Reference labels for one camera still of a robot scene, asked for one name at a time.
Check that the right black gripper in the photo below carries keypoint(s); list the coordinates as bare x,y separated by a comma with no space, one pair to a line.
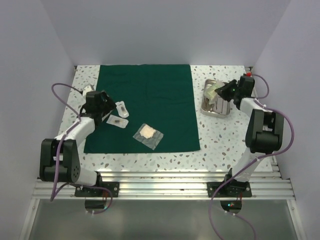
222,91

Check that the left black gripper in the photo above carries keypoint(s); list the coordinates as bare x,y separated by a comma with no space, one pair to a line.
109,105

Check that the stainless steel tray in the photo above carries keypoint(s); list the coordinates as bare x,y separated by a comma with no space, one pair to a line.
221,108

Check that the suture packet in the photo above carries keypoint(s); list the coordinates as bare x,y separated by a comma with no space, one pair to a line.
122,110
117,121

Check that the glove packet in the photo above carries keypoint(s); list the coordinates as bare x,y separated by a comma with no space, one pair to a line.
210,91

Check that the bagged cotton pad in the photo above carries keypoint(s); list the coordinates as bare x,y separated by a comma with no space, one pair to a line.
148,136

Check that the dark green surgical cloth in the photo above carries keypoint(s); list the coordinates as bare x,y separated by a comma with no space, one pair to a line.
160,96

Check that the steel forceps scissors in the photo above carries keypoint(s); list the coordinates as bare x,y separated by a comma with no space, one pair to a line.
208,105

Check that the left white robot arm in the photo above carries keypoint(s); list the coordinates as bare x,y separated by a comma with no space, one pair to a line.
59,156

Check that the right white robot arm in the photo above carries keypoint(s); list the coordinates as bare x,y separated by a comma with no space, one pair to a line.
264,134

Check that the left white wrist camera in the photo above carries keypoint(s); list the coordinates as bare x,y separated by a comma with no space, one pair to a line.
87,89

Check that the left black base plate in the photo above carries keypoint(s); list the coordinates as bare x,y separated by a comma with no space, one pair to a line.
109,189

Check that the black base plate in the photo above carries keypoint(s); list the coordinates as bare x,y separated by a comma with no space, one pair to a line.
109,189
232,194

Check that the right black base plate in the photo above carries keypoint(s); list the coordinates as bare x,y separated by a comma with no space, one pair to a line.
232,194

